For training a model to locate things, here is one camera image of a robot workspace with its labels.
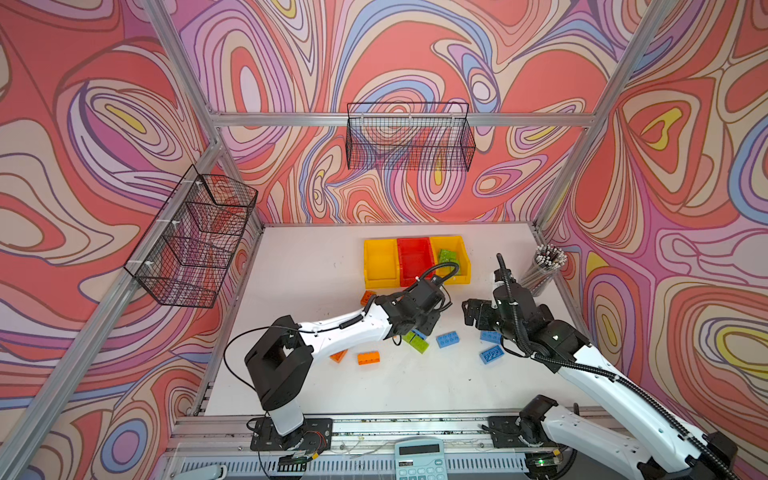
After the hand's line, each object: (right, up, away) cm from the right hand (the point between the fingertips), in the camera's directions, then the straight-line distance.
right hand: (480, 312), depth 77 cm
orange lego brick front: (-29, -14, +7) cm, 33 cm away
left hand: (-11, -1, +6) cm, 13 cm away
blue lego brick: (-6, -10, +11) cm, 17 cm away
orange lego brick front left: (-38, -14, +8) cm, 42 cm away
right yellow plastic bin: (+1, +18, +30) cm, 35 cm away
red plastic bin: (-14, +14, +30) cm, 36 cm away
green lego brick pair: (-16, -11, +11) cm, 22 cm away
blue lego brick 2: (+6, -14, +9) cm, 17 cm away
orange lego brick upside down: (-29, +6, -13) cm, 33 cm away
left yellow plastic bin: (-27, +12, +28) cm, 40 cm away
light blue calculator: (-17, -33, -8) cm, 38 cm away
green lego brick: (-2, +14, +31) cm, 34 cm away
